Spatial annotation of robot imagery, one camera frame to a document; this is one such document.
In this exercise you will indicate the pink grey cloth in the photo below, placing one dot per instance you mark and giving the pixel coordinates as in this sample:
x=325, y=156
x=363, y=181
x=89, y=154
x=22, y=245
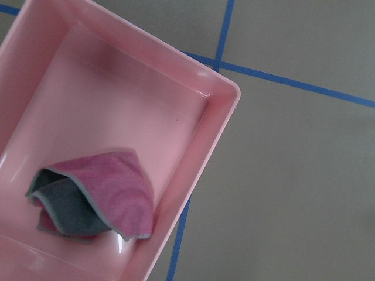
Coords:
x=87, y=196

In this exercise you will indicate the pink plastic bin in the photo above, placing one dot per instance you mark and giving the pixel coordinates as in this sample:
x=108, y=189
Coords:
x=78, y=80

